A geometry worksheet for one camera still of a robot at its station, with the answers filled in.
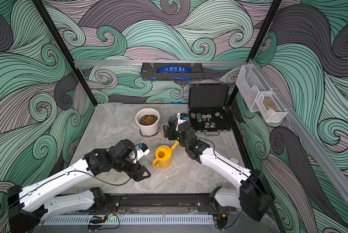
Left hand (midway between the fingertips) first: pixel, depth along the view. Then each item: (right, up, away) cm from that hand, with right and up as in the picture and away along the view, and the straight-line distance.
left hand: (148, 170), depth 68 cm
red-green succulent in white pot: (-5, +23, +30) cm, 38 cm away
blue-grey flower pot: (+12, +23, +31) cm, 40 cm away
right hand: (+11, +21, +11) cm, 26 cm away
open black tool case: (+40, +28, +46) cm, 67 cm away
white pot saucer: (-6, +11, +32) cm, 35 cm away
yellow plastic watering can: (+7, +5, +12) cm, 14 cm away
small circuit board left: (-26, -26, +3) cm, 37 cm away
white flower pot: (-3, +17, +25) cm, 30 cm away
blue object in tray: (+13, +57, +24) cm, 63 cm away
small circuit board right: (+36, -26, +2) cm, 45 cm away
